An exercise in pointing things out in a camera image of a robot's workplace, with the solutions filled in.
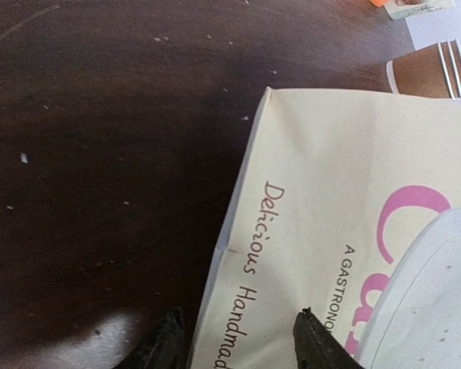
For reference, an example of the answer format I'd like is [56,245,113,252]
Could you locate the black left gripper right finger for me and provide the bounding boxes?
[293,307,363,369]

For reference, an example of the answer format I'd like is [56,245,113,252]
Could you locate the orange plastic bowl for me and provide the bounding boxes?
[370,0,387,8]

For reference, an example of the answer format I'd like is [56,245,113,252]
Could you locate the white ceramic mug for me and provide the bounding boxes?
[384,0,456,20]

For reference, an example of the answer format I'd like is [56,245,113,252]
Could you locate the stack of brown paper cups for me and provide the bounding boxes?
[386,39,461,100]

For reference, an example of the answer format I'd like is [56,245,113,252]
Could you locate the white pink paper bag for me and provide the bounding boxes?
[189,88,461,368]

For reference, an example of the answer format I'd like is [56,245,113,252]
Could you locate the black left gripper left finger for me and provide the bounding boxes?
[114,307,184,369]

